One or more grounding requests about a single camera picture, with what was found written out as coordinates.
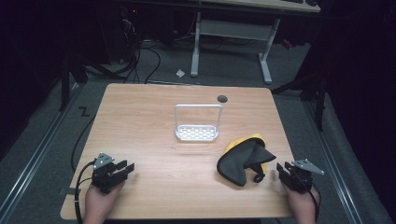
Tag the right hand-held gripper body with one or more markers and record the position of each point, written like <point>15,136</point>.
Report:
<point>300,182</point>

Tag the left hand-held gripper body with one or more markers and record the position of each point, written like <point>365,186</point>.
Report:
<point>104,179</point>

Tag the yellow and grey cloth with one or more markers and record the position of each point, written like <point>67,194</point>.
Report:
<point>239,161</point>

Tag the person's right hand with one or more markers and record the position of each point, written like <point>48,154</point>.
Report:
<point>303,207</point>

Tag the person's left hand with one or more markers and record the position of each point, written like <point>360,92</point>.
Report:
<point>98,205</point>

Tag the grey tape piece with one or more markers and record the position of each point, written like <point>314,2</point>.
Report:
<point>67,191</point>

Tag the black metal stand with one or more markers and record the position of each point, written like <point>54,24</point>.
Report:
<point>320,102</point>
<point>64,84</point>

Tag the white hanging rack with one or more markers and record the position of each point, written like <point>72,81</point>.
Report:
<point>196,133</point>

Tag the black table grommet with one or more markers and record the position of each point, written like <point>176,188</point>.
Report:
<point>222,99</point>

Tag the crumpled white paper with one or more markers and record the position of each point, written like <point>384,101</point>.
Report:
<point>180,73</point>

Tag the small red object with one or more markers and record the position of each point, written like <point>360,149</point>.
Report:
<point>287,44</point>

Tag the white-legged desk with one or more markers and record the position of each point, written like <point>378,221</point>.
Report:
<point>233,29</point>

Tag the metal floor rail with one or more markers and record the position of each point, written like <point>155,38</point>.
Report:
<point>336,174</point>
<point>37,155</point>

